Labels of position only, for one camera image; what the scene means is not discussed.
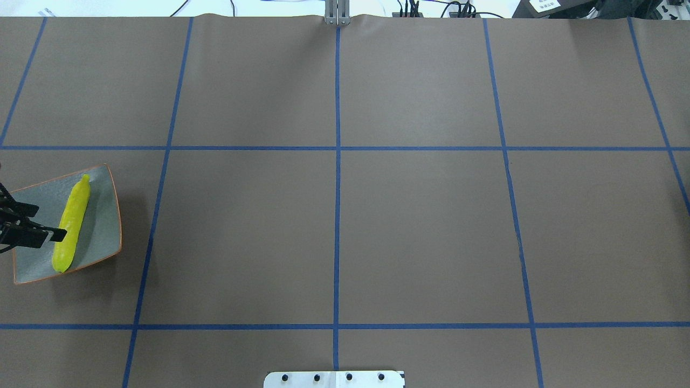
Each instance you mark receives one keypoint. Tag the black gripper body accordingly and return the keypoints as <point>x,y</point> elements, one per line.
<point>24,233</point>

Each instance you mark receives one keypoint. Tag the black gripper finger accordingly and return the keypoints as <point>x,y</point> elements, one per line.
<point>22,210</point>
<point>30,235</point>

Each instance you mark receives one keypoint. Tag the black box with label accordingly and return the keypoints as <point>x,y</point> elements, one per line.
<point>553,9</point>

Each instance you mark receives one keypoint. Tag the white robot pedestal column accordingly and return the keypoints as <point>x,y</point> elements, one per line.
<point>352,378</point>

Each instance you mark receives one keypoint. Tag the aluminium frame post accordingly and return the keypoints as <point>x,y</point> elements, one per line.
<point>337,12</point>

